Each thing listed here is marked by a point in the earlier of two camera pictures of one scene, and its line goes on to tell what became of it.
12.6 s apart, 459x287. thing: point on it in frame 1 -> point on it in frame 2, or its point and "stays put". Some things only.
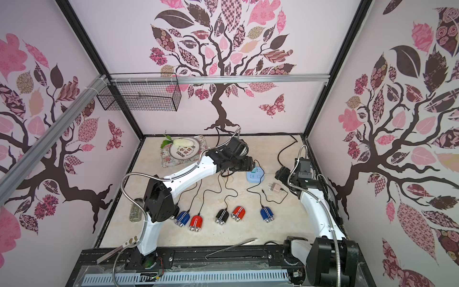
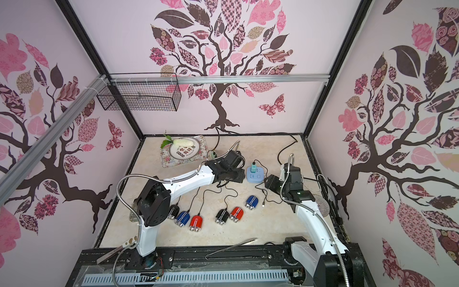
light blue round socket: (255, 177) stays put
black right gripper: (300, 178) -> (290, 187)
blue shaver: (267, 214) -> (251, 202)
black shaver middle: (222, 216) stays put
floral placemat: (168, 160) stays put
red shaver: (238, 213) stays put
